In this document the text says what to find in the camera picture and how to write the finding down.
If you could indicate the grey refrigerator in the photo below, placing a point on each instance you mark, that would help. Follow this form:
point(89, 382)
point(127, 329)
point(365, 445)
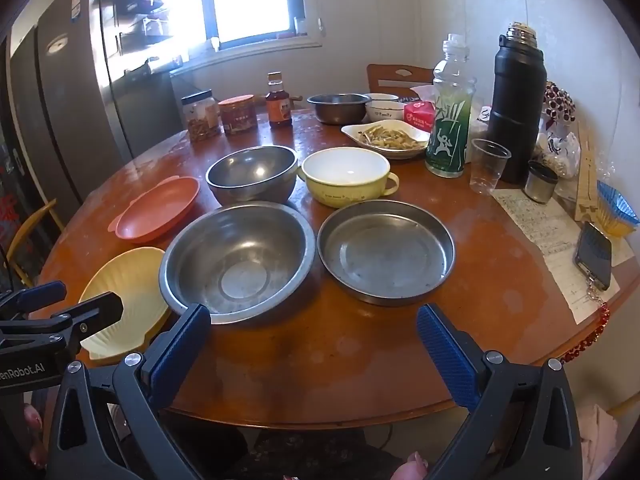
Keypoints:
point(70, 95)

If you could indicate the medium stainless steel bowl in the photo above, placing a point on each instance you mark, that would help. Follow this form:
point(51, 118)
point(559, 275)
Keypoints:
point(250, 175)

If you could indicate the shallow stainless steel plate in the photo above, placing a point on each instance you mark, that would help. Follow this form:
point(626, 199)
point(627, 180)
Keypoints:
point(385, 255)

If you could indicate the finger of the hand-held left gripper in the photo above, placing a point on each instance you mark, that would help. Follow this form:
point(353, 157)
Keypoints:
point(37, 296)
point(95, 312)

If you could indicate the pink plastic plate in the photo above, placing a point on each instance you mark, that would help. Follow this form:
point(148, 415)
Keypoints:
point(155, 210)

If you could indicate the yellow shell-shaped plate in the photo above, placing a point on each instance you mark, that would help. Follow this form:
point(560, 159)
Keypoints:
point(132, 280)

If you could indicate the black thermos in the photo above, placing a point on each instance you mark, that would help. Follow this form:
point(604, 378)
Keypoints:
point(515, 105)

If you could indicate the blue paper cupcake liners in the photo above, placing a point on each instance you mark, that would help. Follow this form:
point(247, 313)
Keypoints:
point(617, 207)

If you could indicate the red tissue packet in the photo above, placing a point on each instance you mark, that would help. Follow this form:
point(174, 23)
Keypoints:
point(419, 117)

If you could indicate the steel thermos cap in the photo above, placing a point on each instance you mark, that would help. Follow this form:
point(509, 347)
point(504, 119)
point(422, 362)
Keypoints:
point(540, 182)

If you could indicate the wooden sticks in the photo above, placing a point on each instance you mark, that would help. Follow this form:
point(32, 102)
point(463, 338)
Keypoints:
point(586, 175)

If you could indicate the large stainless steel bowl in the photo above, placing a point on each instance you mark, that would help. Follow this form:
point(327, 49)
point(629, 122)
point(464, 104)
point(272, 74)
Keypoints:
point(240, 260)

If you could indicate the small white cup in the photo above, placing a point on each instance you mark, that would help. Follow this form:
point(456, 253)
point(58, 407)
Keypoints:
point(300, 25)

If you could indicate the clear snack jar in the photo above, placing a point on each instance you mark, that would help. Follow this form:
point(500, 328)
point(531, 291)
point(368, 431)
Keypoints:
point(201, 117)

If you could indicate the fridge side rack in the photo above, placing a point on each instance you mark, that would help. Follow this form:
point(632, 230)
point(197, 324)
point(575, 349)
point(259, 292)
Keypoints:
point(132, 7)

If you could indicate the person's right hand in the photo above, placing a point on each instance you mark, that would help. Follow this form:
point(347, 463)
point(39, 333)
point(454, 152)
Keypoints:
point(411, 467)

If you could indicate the brown sauce bottle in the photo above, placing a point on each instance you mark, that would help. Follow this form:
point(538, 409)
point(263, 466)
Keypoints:
point(279, 107)

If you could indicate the yellow chair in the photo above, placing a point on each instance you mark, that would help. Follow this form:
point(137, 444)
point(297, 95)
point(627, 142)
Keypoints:
point(37, 217)

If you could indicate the clear plastic bag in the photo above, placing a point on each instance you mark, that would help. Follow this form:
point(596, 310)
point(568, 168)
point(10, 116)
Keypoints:
point(560, 150)

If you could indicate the red jar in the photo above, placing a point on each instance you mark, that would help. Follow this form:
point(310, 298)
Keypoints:
point(238, 116)

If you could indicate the pink cloth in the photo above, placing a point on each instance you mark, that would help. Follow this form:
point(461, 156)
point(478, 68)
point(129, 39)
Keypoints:
point(600, 445)

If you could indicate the small stainless steel bowl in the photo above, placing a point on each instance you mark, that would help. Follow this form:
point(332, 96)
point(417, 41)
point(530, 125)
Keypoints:
point(337, 109)

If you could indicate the person's left hand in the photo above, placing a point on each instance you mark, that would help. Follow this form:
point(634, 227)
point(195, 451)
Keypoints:
point(35, 417)

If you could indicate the white printed bowl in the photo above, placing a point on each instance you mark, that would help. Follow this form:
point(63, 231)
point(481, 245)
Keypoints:
point(385, 111)

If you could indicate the window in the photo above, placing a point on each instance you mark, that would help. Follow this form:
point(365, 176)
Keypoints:
point(245, 0)

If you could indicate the yellow enamel bowl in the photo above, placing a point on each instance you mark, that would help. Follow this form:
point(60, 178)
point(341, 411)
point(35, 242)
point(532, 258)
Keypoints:
point(345, 170)

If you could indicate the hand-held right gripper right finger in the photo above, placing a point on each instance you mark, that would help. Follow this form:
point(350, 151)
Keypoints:
point(447, 360)

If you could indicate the red beaded ornament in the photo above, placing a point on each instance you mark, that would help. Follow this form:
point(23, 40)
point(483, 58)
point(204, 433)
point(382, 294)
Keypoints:
point(560, 100)

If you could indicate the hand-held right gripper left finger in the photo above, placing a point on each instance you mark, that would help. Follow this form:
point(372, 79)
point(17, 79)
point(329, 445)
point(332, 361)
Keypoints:
point(182, 350)

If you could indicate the wooden chair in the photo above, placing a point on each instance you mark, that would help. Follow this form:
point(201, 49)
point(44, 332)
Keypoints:
point(395, 77)

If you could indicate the handwritten paper sheet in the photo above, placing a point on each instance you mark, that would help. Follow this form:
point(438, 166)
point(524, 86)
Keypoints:
point(540, 230)

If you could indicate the clear plastic cup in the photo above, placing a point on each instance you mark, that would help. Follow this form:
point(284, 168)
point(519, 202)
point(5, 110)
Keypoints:
point(489, 167)

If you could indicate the white dish with food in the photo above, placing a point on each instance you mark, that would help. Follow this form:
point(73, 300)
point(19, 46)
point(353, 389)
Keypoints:
point(385, 140)

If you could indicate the plain white bowl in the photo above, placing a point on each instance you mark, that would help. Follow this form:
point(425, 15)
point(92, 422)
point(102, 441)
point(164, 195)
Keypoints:
point(382, 96)

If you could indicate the green drink bottle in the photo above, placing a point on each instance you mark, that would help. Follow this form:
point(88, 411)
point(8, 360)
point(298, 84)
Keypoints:
point(449, 125)

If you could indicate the smartphone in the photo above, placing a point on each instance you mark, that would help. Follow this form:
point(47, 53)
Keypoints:
point(594, 255)

